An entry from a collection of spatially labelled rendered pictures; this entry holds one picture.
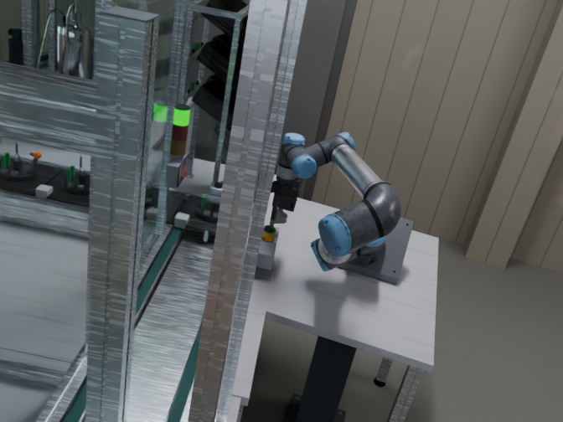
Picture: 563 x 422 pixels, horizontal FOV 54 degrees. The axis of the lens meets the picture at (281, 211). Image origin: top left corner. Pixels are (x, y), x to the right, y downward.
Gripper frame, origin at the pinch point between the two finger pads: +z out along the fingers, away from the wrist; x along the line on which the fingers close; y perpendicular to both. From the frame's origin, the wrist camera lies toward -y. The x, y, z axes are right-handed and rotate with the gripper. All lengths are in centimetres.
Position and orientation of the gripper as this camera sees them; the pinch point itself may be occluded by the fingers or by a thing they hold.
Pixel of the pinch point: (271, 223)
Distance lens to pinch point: 204.7
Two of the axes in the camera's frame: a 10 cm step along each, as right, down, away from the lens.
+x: 0.9, -4.3, 9.0
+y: 9.8, 2.0, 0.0
